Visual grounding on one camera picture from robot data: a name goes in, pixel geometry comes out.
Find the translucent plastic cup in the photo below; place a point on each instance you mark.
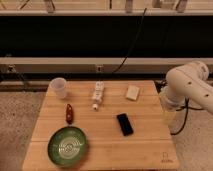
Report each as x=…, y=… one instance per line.
x=58, y=85

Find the green patterned plate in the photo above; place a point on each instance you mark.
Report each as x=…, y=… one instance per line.
x=67, y=146

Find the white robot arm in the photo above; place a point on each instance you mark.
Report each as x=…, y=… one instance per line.
x=186, y=81

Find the red chili pepper toy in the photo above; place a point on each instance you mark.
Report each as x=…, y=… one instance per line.
x=69, y=114

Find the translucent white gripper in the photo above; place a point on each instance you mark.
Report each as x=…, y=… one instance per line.
x=168, y=115

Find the black rectangular eraser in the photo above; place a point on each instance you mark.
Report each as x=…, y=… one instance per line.
x=125, y=124

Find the white sponge block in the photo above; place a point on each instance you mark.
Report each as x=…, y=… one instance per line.
x=132, y=92

